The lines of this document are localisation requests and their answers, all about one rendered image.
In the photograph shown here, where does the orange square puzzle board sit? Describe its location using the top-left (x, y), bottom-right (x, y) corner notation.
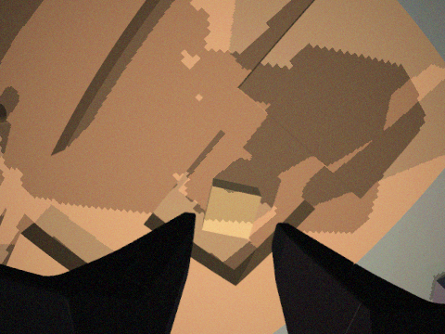
top-left (0, 0), bottom-right (445, 334)

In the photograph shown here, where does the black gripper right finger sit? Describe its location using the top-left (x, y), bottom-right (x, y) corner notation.
top-left (272, 223), bottom-right (445, 334)

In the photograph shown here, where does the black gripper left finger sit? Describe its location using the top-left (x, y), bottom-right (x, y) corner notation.
top-left (0, 212), bottom-right (196, 334)

